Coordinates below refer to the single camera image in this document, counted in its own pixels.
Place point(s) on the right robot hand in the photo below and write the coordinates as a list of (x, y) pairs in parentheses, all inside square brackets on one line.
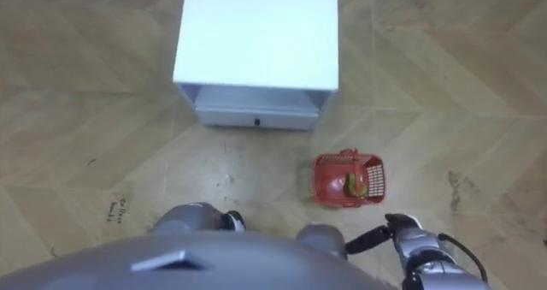
[(384, 234)]

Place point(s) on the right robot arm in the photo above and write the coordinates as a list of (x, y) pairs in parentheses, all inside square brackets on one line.
[(431, 260)]

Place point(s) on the green fruit soft toy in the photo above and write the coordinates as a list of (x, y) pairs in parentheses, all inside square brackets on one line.
[(353, 187)]

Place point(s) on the red plastic basket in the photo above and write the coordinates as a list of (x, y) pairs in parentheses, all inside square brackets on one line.
[(331, 183)]

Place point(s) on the robot legs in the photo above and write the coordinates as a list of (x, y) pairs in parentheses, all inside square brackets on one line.
[(192, 218)]

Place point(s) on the robot body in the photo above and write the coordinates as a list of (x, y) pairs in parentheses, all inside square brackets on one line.
[(192, 264)]

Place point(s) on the white cabinet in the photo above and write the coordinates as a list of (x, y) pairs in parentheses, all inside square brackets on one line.
[(256, 37)]

